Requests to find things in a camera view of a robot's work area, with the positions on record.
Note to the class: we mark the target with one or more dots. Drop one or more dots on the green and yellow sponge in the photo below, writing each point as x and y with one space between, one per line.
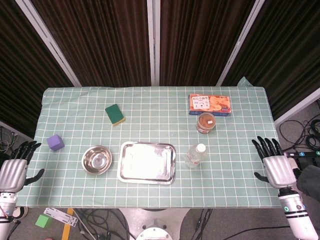
115 114

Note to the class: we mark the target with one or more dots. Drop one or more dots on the stainless steel bowl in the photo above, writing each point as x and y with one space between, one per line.
97 160

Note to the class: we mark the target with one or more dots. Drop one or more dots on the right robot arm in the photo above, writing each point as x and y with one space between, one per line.
297 212

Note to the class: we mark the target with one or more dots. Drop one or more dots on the green checked tablecloth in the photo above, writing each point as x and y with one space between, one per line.
160 195

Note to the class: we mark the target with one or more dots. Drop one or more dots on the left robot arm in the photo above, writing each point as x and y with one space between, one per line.
6 212

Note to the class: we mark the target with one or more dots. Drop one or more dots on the round jar with brown lid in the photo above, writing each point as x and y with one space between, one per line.
205 123

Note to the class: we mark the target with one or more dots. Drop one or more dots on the white perforated metal bracket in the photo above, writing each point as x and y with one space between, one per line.
61 218

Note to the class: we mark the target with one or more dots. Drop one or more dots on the white frame post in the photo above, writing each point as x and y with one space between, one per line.
153 42
240 42
47 42

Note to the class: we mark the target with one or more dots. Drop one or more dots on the black power strip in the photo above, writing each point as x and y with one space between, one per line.
303 154

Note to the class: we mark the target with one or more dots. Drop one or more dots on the transparent plastic water bottle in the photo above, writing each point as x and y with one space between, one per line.
196 156

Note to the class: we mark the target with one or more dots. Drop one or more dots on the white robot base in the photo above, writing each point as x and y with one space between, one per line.
156 225

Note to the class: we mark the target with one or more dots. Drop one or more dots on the yellow floor tape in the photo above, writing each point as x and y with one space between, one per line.
67 225

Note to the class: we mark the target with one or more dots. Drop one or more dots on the purple cube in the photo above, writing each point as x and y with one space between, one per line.
55 142

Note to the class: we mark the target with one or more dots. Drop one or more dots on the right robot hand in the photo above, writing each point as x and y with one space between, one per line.
276 170

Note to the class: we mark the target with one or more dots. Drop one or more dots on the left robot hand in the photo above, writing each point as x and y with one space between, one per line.
11 172

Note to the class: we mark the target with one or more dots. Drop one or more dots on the orange snack box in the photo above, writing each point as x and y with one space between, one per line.
209 104

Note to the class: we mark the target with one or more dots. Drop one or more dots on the rectangular stainless steel tray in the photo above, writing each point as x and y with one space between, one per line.
147 163

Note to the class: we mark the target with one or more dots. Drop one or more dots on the green cube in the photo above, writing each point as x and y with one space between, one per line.
42 221

